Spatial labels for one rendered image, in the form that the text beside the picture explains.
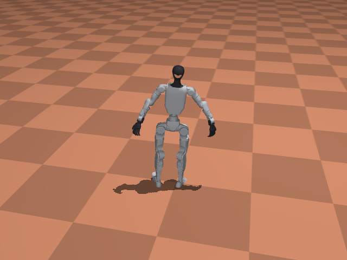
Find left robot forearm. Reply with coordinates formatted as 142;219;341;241
138;99;150;121

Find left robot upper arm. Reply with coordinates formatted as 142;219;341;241
148;84;167;106

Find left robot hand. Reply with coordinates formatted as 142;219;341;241
132;118;144;136

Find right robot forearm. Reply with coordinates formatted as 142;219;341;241
202;101;214;124

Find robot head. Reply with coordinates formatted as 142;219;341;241
171;65;184;88

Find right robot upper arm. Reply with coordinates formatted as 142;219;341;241
187;87;203;108

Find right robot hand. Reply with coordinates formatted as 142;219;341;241
208;120;216;137

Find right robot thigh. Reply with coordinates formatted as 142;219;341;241
176;123;189;161

